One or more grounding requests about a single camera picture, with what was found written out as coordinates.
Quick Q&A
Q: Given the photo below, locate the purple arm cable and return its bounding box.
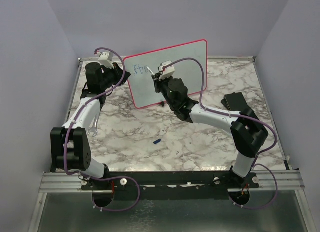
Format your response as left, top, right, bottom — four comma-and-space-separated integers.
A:
162, 57, 279, 210
63, 47, 142, 213

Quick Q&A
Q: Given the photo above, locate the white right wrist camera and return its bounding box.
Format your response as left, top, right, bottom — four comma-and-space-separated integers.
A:
158, 60, 175, 81

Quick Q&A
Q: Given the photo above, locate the aluminium front rail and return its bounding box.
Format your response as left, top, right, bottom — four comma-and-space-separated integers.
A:
39, 173, 82, 194

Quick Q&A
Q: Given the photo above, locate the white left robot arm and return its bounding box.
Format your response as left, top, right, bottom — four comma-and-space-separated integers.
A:
50, 62, 131, 190

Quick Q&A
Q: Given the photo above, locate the pink framed whiteboard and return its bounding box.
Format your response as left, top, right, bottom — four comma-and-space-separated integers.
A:
123, 39, 208, 109

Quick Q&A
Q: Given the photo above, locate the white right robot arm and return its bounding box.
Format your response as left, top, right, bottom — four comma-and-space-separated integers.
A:
151, 73, 269, 188

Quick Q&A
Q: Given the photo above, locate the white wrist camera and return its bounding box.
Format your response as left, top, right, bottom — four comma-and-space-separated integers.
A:
158, 60, 175, 81
97, 51, 114, 69

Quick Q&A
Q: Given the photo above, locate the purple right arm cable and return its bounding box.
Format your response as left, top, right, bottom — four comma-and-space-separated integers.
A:
162, 57, 279, 210

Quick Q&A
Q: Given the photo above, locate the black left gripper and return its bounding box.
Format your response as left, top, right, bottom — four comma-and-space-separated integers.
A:
100, 62, 131, 90

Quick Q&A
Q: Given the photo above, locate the silver open-end wrench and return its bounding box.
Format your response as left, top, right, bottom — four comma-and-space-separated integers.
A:
87, 115, 99, 137

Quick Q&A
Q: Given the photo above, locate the black network switch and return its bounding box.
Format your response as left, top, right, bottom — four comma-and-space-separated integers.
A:
221, 92, 249, 112

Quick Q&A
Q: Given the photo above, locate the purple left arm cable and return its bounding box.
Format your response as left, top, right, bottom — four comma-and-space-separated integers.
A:
63, 47, 142, 213

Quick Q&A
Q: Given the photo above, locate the blue marker cap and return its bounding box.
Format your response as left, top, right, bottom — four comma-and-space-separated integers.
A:
153, 139, 162, 145

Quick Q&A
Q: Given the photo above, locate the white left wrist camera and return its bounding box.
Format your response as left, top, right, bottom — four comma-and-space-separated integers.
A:
97, 51, 114, 69

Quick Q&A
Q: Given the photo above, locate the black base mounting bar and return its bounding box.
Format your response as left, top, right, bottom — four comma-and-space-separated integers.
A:
81, 171, 259, 201

